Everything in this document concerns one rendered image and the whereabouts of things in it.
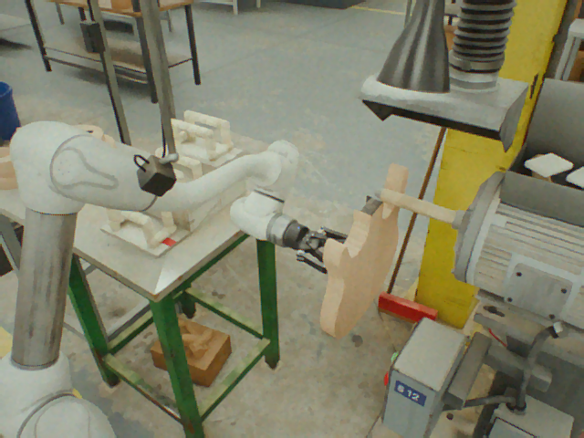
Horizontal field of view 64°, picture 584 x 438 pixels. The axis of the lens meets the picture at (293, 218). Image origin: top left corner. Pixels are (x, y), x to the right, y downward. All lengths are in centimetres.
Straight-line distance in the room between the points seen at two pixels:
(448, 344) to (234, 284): 187
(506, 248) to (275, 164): 64
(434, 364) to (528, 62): 121
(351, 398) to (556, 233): 146
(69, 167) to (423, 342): 74
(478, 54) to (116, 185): 72
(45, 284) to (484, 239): 92
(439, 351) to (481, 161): 117
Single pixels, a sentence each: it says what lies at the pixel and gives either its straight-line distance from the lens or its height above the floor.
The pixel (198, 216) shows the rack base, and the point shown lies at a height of 97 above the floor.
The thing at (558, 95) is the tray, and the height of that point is 154.
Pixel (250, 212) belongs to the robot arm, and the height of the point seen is 110.
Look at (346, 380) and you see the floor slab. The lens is 230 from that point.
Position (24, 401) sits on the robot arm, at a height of 95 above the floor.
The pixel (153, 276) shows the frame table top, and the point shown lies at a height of 93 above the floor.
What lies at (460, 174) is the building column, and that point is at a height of 87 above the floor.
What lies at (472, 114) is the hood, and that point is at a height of 151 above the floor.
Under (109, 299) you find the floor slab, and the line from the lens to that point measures 283.
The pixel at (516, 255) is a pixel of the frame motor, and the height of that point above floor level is 130.
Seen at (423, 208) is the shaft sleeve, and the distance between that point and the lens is 112.
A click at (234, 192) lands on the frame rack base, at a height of 96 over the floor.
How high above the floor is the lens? 187
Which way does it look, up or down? 36 degrees down
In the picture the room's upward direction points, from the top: 1 degrees counter-clockwise
